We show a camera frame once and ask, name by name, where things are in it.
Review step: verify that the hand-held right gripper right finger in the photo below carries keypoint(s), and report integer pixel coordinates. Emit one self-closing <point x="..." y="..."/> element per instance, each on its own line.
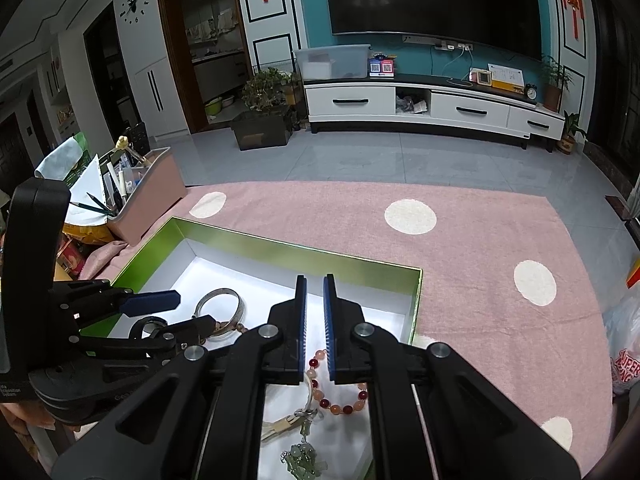
<point x="330" y="320"/>

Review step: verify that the pink desk device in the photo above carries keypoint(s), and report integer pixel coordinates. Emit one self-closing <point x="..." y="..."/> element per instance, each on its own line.
<point x="481" y="76"/>

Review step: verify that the dark glass tank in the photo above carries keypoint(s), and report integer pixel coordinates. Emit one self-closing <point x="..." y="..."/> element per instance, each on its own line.
<point x="262" y="130"/>

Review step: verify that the small potted plant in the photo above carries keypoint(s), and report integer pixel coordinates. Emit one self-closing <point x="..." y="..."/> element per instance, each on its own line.
<point x="567" y="140"/>

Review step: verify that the white television cabinet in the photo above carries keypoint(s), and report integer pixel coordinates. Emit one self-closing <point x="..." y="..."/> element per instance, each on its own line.
<point x="350" y="102"/>

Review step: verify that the white papers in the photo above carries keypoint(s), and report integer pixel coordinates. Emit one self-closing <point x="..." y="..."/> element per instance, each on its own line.
<point x="87" y="185"/>

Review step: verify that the white tall cabinet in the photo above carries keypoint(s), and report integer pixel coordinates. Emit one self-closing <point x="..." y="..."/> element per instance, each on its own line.
<point x="160" y="100"/>

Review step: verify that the black alarm clock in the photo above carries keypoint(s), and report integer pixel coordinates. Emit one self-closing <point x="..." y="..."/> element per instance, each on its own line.
<point x="531" y="92"/>

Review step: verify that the orange snack packet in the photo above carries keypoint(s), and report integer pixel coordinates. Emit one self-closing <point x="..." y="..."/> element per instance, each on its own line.
<point x="85" y="234"/>

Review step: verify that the pink polka-dot tablecloth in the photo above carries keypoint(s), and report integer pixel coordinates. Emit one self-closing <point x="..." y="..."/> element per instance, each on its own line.
<point x="475" y="285"/>

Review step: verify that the red carton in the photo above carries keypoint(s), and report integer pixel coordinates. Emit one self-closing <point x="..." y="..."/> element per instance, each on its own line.
<point x="70" y="260"/>

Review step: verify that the white power strip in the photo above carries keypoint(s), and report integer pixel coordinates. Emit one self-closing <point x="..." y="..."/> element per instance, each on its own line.
<point x="435" y="42"/>

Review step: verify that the black deer wall clock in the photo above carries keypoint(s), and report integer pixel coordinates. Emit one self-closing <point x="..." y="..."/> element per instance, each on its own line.
<point x="134" y="5"/>

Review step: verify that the white and yellow desk calendar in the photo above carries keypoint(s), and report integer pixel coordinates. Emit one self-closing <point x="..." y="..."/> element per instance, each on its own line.
<point x="507" y="77"/>

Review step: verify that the green cardboard box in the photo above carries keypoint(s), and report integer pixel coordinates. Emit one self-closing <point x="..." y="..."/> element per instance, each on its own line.
<point x="240" y="280"/>

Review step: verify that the clear plastic storage bin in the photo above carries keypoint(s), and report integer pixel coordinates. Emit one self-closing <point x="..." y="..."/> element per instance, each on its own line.
<point x="332" y="62"/>

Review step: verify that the black television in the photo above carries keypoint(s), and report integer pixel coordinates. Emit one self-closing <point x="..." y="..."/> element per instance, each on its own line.
<point x="430" y="0"/>

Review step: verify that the silver bangle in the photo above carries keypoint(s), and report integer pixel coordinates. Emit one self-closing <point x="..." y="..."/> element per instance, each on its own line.
<point x="241" y="310"/>

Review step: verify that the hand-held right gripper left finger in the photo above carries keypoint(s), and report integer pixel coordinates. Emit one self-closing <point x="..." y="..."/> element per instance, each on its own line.
<point x="300" y="320"/>

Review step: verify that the green basin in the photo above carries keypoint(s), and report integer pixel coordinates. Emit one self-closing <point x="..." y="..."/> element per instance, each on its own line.
<point x="217" y="106"/>

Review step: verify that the leafy floor plant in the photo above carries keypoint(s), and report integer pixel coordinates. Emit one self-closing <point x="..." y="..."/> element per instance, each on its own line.
<point x="265" y="87"/>

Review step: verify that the bundle of pens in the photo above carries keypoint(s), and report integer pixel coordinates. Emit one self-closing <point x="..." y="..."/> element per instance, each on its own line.
<point x="120" y="185"/>

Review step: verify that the pink organizer bin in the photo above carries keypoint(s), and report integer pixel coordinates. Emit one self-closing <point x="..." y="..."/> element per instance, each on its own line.
<point x="150" y="200"/>

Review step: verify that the green and white bag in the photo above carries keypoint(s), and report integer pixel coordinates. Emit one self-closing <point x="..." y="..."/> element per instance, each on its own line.
<point x="60" y="160"/>

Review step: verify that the tall potted plant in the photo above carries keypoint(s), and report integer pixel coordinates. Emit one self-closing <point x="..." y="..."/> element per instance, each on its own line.
<point x="552" y="95"/>

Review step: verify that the blue and red card stand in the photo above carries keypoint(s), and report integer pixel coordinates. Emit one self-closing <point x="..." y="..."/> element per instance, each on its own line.
<point x="382" y="66"/>

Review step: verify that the white plastic bag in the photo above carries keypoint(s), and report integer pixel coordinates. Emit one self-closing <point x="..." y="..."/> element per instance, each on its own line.
<point x="625" y="345"/>

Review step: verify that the black bangle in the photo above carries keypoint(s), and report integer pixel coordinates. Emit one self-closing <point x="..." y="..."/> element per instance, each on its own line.
<point x="150" y="320"/>

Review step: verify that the yellow duck pen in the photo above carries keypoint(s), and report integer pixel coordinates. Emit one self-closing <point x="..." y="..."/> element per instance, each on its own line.
<point x="121" y="144"/>

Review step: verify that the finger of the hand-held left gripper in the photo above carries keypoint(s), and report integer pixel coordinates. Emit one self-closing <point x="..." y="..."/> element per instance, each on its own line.
<point x="155" y="301"/>
<point x="195" y="327"/>

